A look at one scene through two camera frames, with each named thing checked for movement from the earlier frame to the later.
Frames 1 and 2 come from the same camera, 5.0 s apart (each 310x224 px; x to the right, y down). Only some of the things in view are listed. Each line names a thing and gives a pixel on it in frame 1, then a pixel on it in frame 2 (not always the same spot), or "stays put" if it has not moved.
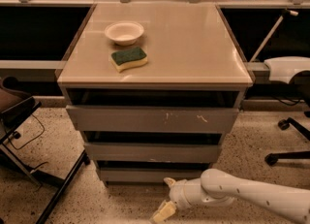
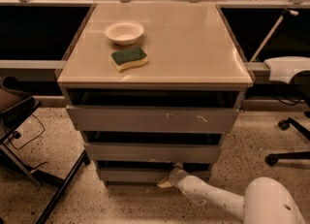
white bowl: (124, 33) stays put
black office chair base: (284, 124) stays put
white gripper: (178, 194) -> (175, 176)
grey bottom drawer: (148, 176) stays put
